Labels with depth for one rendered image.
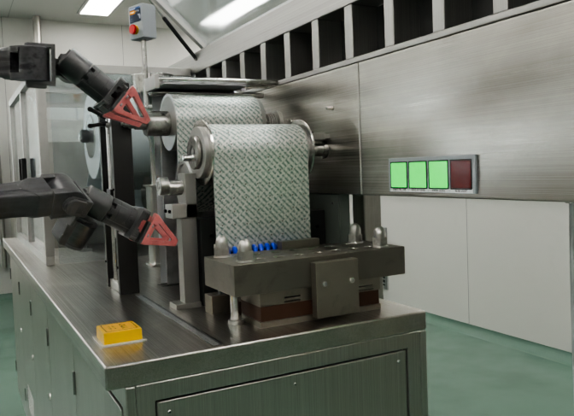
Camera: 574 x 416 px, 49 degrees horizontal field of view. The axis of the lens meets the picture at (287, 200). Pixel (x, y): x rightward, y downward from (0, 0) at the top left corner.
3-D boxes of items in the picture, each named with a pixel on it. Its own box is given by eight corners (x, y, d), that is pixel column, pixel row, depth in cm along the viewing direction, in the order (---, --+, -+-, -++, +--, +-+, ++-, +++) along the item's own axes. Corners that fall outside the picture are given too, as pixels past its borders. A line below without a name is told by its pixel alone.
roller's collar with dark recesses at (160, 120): (142, 137, 163) (141, 112, 163) (164, 136, 166) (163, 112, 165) (149, 135, 157) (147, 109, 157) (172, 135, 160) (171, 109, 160)
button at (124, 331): (96, 337, 119) (96, 325, 119) (133, 332, 122) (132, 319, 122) (104, 347, 113) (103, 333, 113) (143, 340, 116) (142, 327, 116)
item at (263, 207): (216, 257, 137) (213, 172, 136) (310, 247, 148) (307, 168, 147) (217, 257, 137) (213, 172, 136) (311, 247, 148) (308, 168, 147)
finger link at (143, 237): (172, 259, 127) (131, 239, 123) (162, 254, 134) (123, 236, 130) (187, 229, 129) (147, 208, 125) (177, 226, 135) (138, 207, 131)
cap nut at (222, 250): (210, 256, 131) (209, 235, 131) (227, 254, 132) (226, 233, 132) (217, 258, 128) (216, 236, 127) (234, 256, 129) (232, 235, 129)
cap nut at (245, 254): (233, 261, 123) (231, 238, 123) (249, 259, 125) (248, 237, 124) (240, 263, 120) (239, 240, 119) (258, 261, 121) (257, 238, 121)
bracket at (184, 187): (167, 307, 145) (161, 173, 143) (194, 303, 147) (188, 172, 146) (174, 311, 140) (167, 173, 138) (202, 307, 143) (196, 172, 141)
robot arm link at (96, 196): (86, 188, 120) (86, 178, 126) (68, 217, 122) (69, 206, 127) (119, 204, 123) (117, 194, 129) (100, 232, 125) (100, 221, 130)
